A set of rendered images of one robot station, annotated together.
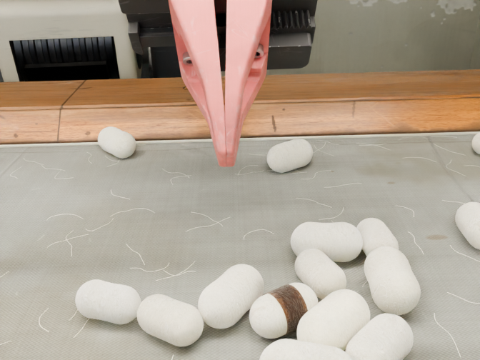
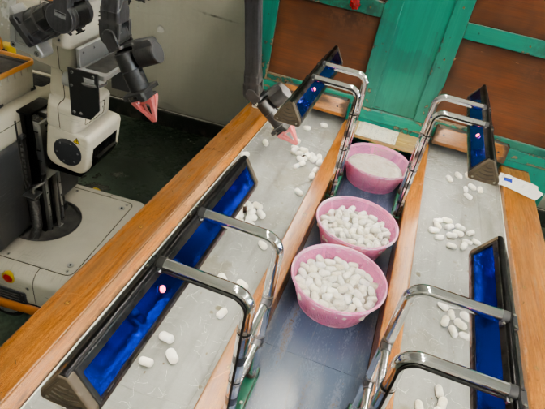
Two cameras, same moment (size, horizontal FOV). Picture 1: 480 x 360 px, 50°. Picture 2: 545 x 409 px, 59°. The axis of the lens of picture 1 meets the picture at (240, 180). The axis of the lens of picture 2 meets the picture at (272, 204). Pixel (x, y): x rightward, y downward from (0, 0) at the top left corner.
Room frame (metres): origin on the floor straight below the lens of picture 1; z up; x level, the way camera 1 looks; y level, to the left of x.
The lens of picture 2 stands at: (-0.09, 1.59, 1.66)
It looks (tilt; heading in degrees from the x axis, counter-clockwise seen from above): 35 degrees down; 283
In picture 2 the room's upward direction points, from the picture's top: 11 degrees clockwise
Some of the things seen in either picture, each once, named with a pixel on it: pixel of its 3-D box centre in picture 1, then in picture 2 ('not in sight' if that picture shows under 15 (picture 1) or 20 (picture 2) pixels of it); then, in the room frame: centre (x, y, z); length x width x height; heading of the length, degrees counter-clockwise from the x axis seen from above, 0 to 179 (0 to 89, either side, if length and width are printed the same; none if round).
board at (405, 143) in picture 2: not in sight; (384, 136); (-0.08, -0.36, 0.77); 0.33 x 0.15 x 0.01; 1
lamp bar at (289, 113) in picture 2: not in sight; (315, 79); (0.19, 0.03, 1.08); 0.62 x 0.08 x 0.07; 91
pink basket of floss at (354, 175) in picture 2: not in sight; (374, 170); (-0.08, -0.14, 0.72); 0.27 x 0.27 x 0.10
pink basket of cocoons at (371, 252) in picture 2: not in sight; (354, 231); (-0.09, 0.30, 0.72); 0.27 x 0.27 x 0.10
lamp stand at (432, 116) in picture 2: not in sight; (438, 166); (-0.29, 0.03, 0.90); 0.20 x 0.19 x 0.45; 91
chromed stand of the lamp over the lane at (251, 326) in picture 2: not in sight; (211, 332); (0.11, 1.01, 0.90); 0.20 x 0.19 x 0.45; 91
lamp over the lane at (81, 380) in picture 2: not in sight; (179, 248); (0.19, 1.00, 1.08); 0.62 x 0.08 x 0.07; 91
